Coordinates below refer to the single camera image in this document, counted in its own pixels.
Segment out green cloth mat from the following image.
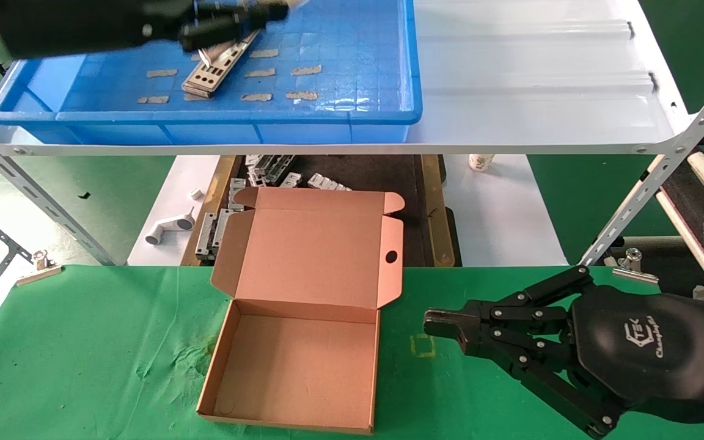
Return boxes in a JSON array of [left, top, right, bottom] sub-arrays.
[[0, 264, 704, 440]]

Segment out silver binder clip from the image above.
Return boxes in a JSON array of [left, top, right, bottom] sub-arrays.
[[612, 247, 659, 285], [16, 249, 62, 287]]

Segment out blue plastic tray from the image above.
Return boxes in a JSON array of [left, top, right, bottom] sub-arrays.
[[0, 0, 423, 146]]

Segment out grey long metal bracket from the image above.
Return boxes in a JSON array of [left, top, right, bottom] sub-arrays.
[[195, 208, 235, 262]]

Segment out white metal shelf panel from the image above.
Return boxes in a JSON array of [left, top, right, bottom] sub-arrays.
[[0, 0, 695, 155]]

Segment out white plastic pipe fitting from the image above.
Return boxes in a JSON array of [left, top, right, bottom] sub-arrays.
[[144, 206, 196, 246]]

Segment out brown cardboard box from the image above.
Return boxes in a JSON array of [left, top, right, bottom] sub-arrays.
[[196, 186, 405, 436]]

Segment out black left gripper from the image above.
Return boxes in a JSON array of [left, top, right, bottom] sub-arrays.
[[0, 0, 289, 59]]

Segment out grey perforated shelf upright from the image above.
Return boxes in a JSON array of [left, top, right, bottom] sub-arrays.
[[0, 119, 117, 266], [578, 58, 704, 266]]

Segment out silver metal IO shield plate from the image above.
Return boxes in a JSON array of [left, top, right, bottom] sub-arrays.
[[198, 29, 262, 69]]

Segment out beige round rod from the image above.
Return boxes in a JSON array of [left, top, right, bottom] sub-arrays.
[[654, 191, 704, 271]]

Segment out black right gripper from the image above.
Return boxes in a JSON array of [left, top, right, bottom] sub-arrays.
[[423, 265, 704, 438]]

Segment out grey notched metal bracket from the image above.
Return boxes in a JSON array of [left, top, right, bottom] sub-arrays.
[[228, 177, 249, 211]]

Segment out wooden framed black tray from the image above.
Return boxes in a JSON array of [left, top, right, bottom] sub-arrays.
[[181, 155, 463, 268]]

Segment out grey metal bracket pile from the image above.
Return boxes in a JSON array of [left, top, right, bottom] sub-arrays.
[[244, 155, 296, 186]]

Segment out grey ribbed metal bracket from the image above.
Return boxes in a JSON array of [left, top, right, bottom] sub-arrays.
[[307, 173, 353, 191]]

